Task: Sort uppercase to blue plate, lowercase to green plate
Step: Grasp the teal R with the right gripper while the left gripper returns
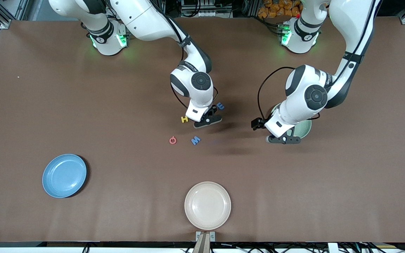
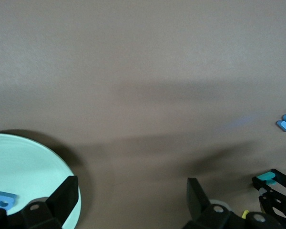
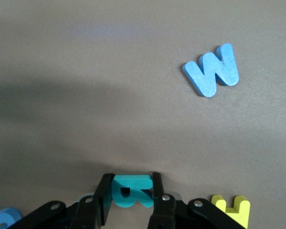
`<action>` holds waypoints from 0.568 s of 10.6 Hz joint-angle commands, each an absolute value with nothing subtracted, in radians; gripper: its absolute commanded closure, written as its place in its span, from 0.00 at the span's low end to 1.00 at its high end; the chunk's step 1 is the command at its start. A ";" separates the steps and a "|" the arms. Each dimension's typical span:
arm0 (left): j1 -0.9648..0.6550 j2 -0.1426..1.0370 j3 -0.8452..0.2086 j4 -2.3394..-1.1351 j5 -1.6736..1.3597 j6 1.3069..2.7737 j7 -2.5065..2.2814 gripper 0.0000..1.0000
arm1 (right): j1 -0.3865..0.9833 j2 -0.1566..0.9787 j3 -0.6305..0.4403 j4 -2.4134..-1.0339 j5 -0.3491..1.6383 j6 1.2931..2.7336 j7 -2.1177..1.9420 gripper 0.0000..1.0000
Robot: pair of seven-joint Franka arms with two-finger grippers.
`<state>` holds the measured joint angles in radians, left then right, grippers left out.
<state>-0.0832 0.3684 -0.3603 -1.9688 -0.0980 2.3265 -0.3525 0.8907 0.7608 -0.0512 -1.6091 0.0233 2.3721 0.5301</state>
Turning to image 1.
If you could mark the small white block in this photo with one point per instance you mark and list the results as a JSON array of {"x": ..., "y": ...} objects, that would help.
[{"x": 333, "y": 248}]

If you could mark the red capital letter Q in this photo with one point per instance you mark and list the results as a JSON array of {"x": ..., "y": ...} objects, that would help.
[{"x": 171, "y": 141}]

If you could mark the blue plate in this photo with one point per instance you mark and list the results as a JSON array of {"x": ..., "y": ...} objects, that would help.
[{"x": 63, "y": 175}]

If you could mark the beige plate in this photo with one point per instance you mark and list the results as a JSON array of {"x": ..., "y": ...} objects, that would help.
[{"x": 207, "y": 205}]

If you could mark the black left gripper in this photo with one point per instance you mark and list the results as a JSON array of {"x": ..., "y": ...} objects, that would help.
[{"x": 257, "y": 123}]

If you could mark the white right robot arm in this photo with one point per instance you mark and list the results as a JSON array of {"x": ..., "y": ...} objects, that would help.
[{"x": 142, "y": 17}]

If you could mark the brown table cover sheet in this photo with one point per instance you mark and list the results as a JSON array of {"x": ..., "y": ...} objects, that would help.
[{"x": 329, "y": 196}]

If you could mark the green plate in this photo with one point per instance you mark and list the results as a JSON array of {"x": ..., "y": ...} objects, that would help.
[{"x": 302, "y": 128}]

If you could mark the blue capital letter E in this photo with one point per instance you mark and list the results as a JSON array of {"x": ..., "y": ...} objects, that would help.
[{"x": 220, "y": 106}]

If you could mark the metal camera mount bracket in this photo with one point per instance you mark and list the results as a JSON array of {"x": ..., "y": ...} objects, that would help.
[{"x": 205, "y": 242}]

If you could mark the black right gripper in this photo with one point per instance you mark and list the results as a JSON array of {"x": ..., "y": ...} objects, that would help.
[{"x": 212, "y": 111}]

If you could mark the bag of orange items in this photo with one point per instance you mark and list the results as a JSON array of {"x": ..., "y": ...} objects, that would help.
[{"x": 276, "y": 8}]

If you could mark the yellow capital letter H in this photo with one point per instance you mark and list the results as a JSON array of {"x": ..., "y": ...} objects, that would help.
[{"x": 184, "y": 119}]

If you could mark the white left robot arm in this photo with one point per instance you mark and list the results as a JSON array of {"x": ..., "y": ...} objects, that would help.
[{"x": 350, "y": 21}]

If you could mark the blue capital letter M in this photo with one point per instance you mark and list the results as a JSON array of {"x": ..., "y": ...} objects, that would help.
[{"x": 195, "y": 141}]

